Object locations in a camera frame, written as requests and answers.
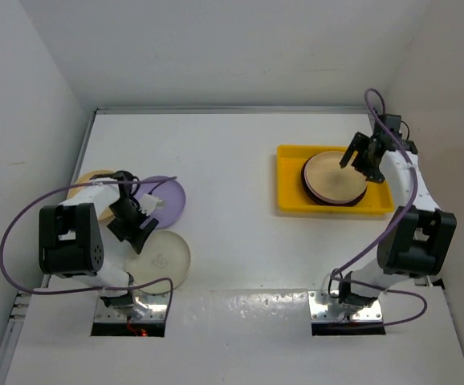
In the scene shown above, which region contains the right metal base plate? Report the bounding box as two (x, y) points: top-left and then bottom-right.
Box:
(307, 290), (383, 324)

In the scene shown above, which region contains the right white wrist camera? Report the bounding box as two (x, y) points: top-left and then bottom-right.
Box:
(381, 114), (402, 135)

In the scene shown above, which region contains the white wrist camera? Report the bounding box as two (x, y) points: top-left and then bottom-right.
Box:
(381, 114), (402, 135)
(138, 194), (165, 216)

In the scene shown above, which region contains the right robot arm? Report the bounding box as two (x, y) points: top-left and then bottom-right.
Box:
(336, 132), (457, 313)

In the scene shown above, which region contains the purple cable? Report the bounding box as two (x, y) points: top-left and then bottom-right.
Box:
(328, 87), (429, 328)
(0, 175), (178, 326)

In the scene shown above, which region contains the purple plate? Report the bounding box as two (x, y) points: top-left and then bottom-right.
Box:
(135, 176), (186, 229)

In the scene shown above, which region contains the cream white plate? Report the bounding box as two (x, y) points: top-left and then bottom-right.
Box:
(124, 230), (191, 288)

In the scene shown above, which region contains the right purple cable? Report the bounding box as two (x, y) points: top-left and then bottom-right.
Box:
(328, 87), (429, 328)

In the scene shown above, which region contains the metal rimmed plate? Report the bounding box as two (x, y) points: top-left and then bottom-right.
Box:
(299, 158), (368, 209)

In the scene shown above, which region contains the pink plate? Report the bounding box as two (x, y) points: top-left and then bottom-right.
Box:
(302, 160), (368, 205)

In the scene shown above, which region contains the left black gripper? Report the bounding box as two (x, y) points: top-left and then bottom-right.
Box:
(108, 198), (157, 253)

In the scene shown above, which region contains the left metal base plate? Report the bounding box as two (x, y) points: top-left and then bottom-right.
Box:
(94, 290), (168, 323)

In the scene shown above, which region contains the tan plate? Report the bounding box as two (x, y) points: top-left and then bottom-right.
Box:
(303, 149), (368, 201)
(67, 169), (114, 221)

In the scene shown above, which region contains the yellow plastic bin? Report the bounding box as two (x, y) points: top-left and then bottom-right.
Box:
(276, 144), (395, 216)

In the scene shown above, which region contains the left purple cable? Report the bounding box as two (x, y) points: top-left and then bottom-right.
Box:
(0, 175), (178, 326)

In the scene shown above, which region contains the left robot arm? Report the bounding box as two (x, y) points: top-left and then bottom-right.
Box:
(39, 170), (164, 319)

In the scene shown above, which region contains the metal base plate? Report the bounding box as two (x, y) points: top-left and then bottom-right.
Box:
(94, 290), (168, 323)
(307, 290), (383, 324)

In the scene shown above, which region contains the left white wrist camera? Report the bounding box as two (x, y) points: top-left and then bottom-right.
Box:
(138, 194), (165, 216)

